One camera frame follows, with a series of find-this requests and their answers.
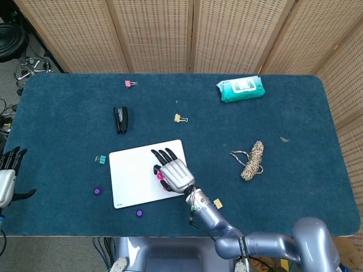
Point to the pink binder clip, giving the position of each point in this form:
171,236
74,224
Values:
128,83

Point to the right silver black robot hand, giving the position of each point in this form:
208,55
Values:
177,175

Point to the grey blue robot torso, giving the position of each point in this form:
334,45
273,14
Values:
170,255

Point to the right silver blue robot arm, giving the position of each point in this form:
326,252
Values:
210,215

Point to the white magnetic board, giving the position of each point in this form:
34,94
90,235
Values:
133,181

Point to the blue carpet table cover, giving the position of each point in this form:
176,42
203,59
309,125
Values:
71,127

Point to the large yellow binder clip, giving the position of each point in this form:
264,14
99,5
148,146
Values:
217,203

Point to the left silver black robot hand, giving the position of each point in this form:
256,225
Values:
7,184

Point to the teal binder clip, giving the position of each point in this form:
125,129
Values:
101,159

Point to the black stool chrome base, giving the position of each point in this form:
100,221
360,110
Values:
11,39

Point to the small yellow binder clip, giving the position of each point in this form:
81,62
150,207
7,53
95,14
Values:
177,118

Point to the small metal paper clip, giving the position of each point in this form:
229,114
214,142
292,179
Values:
284,139

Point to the green wet wipes pack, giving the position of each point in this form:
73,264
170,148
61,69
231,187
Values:
241,90

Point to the black stapler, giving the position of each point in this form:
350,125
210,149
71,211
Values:
121,119

